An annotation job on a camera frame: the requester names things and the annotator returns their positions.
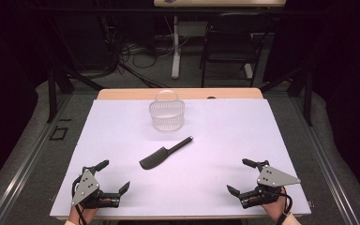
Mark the black metal stand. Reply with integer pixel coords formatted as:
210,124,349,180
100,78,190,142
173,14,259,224
261,64,314,128
46,60,106,124

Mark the black chair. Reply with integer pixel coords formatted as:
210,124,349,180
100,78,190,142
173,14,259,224
199,12,275,89

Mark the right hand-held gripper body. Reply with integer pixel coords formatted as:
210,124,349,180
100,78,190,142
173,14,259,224
239,160,302,210

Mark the bundle of floor cables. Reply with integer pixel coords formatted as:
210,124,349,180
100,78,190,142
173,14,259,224
104,18,177,89

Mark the black spatula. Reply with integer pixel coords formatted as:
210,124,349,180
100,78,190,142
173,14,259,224
139,135,194,171

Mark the wooden table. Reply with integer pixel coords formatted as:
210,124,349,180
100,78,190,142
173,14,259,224
55,87,306,221

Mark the person's left hand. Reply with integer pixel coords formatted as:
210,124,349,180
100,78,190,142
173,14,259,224
68,204,99,225

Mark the person's right hand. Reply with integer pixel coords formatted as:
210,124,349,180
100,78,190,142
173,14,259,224
261,187,290,223

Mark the white desk leg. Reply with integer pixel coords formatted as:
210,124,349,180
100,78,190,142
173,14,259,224
171,15,183,80

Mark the light wooden desk top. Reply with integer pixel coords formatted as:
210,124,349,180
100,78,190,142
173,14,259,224
153,0,287,8

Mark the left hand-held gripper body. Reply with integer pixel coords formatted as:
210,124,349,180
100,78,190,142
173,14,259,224
70,166,122,210

